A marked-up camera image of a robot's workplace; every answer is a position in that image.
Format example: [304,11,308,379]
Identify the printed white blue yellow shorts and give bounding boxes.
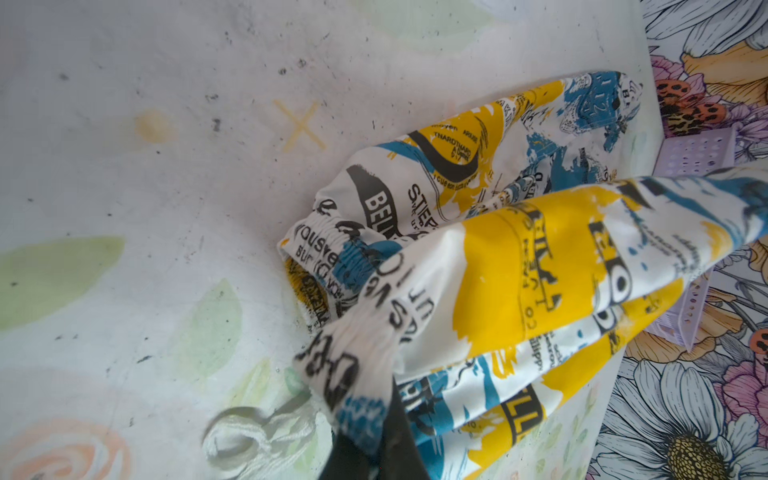
[278,71,767,479]

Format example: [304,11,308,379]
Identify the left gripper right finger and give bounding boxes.
[376,382,429,480]

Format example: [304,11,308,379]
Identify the white drawstring cord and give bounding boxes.
[201,389,319,480]

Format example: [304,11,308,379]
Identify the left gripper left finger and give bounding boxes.
[318,435,371,480]

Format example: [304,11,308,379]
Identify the lavender plastic basket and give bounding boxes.
[646,128,736,352]

